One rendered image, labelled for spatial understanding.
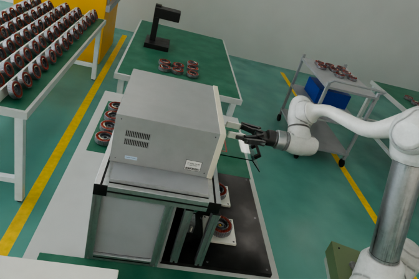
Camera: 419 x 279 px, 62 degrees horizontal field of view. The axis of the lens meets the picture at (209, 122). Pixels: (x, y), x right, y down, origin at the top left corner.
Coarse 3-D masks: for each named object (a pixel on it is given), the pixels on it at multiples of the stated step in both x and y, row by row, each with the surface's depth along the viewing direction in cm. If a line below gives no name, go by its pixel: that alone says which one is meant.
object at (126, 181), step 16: (112, 176) 122; (128, 176) 124; (144, 176) 126; (160, 176) 128; (176, 176) 131; (192, 176) 133; (96, 192) 118; (112, 192) 119; (128, 192) 119; (144, 192) 119; (160, 192) 121; (176, 192) 123; (192, 192) 125; (208, 192) 128; (192, 208) 124; (208, 208) 124
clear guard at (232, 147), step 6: (228, 138) 176; (228, 144) 170; (234, 144) 172; (240, 144) 173; (246, 144) 175; (222, 150) 165; (228, 150) 166; (234, 150) 167; (240, 150) 169; (246, 150) 170; (252, 150) 178; (234, 156) 163; (240, 156) 164; (246, 156) 165; (252, 156) 168; (258, 168) 168
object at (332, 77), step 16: (320, 64) 406; (320, 80) 366; (336, 80) 340; (352, 80) 391; (288, 96) 451; (320, 96) 402; (336, 96) 403; (368, 96) 360; (368, 112) 370; (320, 128) 437; (320, 144) 398; (336, 144) 409; (352, 144) 389
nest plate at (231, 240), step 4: (204, 216) 164; (204, 220) 162; (232, 220) 167; (204, 224) 160; (232, 224) 164; (204, 228) 158; (232, 232) 160; (228, 236) 157; (232, 236) 158; (212, 240) 153; (216, 240) 153; (220, 240) 154; (224, 240) 155; (228, 240) 155; (232, 240) 156; (224, 244) 154; (228, 244) 154; (232, 244) 154
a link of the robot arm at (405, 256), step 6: (408, 240) 140; (408, 246) 137; (414, 246) 138; (402, 252) 134; (408, 252) 134; (414, 252) 134; (402, 258) 134; (408, 258) 133; (414, 258) 133; (408, 264) 133; (414, 264) 133; (408, 270) 133; (414, 270) 134; (408, 276) 132; (414, 276) 135
